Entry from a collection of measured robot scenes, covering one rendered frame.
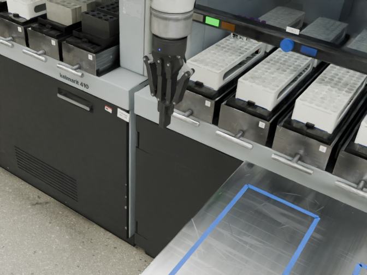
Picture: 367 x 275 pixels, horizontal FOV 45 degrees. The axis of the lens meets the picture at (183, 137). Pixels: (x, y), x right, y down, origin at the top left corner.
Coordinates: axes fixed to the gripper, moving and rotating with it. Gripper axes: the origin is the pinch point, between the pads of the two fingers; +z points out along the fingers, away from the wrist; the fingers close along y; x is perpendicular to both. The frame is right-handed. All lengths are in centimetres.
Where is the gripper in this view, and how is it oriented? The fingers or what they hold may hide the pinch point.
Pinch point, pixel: (165, 113)
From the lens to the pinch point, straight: 107.4
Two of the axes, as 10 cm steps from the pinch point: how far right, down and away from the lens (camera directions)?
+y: -8.3, -3.7, 4.2
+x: -5.5, 4.4, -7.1
